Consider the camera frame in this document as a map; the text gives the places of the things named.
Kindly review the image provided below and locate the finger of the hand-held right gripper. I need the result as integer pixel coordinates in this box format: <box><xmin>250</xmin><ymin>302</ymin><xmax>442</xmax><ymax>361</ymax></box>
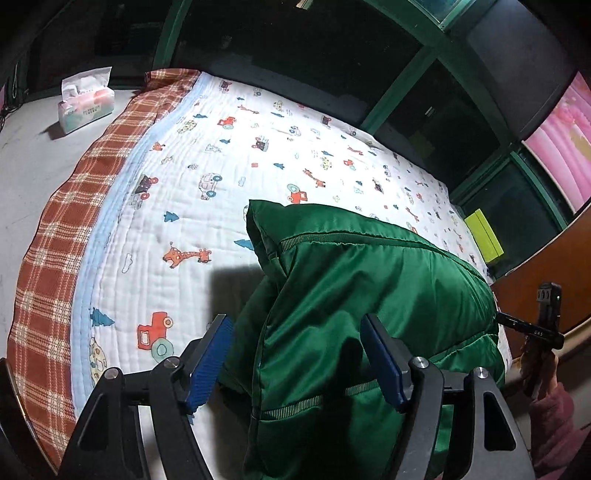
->
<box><xmin>496</xmin><ymin>312</ymin><xmax>566</xmax><ymax>346</ymax></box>

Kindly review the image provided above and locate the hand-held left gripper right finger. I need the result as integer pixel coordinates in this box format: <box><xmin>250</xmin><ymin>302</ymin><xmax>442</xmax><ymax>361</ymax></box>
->
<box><xmin>360</xmin><ymin>313</ymin><xmax>536</xmax><ymax>480</ymax></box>

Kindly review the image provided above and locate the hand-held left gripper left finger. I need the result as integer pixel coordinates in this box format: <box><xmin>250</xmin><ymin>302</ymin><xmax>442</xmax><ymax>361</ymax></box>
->
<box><xmin>58</xmin><ymin>314</ymin><xmax>236</xmax><ymax>480</ymax></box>

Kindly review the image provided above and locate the green padded jacket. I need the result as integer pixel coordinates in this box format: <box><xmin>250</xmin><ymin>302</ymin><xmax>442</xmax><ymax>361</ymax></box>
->
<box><xmin>217</xmin><ymin>199</ymin><xmax>506</xmax><ymax>480</ymax></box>

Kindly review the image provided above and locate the person's right hand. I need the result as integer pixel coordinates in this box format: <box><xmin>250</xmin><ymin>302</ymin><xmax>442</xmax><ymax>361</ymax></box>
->
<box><xmin>520</xmin><ymin>340</ymin><xmax>559</xmax><ymax>404</ymax></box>

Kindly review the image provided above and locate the brown wooden board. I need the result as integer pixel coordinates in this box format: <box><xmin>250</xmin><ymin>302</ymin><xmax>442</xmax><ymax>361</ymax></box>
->
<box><xmin>489</xmin><ymin>203</ymin><xmax>591</xmax><ymax>333</ymax></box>

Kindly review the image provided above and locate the lime green box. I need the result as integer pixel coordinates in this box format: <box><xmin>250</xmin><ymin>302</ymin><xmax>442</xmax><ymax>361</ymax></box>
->
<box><xmin>464</xmin><ymin>209</ymin><xmax>505</xmax><ymax>265</ymax></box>

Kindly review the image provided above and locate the pink curtain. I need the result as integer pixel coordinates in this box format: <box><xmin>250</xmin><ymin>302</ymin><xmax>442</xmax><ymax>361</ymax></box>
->
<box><xmin>522</xmin><ymin>71</ymin><xmax>591</xmax><ymax>215</ymax></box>

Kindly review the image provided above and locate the orange plaid blanket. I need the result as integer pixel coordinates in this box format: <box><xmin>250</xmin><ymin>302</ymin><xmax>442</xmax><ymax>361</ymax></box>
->
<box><xmin>7</xmin><ymin>68</ymin><xmax>201</xmax><ymax>469</ymax></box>

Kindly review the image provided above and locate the white cartoon printed blanket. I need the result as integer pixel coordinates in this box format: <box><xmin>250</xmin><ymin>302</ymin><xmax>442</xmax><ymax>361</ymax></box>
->
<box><xmin>69</xmin><ymin>74</ymin><xmax>513</xmax><ymax>480</ymax></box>

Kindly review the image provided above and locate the tissue pack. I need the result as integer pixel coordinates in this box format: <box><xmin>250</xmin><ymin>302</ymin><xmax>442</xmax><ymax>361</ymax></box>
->
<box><xmin>56</xmin><ymin>66</ymin><xmax>115</xmax><ymax>136</ymax></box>

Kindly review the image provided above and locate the green window frame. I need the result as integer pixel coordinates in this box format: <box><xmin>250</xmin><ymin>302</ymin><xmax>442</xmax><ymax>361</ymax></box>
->
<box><xmin>152</xmin><ymin>0</ymin><xmax>573</xmax><ymax>232</ymax></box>

